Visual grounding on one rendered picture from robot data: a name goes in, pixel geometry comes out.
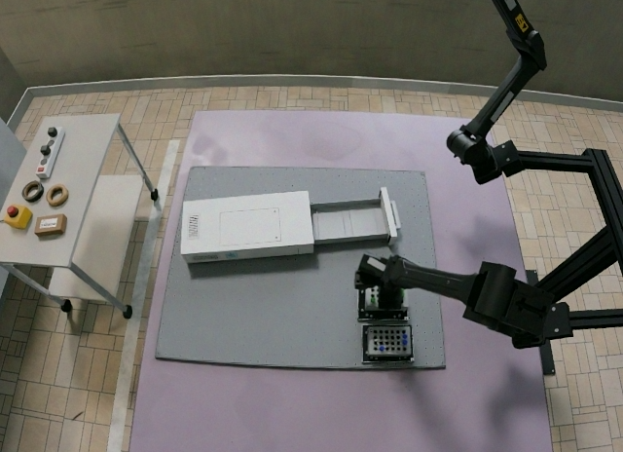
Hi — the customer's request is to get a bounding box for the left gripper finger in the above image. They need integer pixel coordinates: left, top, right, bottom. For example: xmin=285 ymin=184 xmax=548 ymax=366
xmin=381 ymin=303 xmax=401 ymax=311

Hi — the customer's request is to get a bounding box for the white cooling block with round holes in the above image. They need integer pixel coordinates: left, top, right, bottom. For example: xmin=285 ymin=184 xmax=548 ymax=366
xmin=365 ymin=286 xmax=408 ymax=311

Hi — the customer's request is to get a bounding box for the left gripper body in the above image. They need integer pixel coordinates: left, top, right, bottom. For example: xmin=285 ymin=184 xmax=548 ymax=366
xmin=378 ymin=287 xmax=402 ymax=309

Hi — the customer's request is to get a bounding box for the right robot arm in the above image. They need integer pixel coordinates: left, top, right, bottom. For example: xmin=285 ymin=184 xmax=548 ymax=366
xmin=446 ymin=0 xmax=547 ymax=181

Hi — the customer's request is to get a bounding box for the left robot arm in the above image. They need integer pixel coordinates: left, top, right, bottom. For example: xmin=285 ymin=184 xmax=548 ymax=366
xmin=354 ymin=251 xmax=555 ymax=347

